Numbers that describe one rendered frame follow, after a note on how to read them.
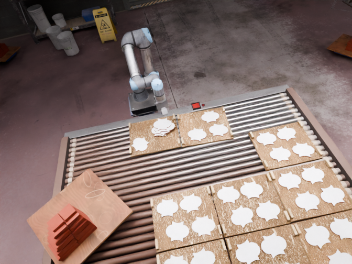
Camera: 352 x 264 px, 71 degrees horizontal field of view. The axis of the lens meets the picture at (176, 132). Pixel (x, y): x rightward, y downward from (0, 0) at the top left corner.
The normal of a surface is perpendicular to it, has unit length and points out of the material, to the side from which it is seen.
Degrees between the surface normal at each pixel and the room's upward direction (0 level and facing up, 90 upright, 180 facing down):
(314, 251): 0
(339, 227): 0
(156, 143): 0
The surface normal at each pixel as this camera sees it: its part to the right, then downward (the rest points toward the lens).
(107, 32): 0.12, 0.60
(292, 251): -0.13, -0.63
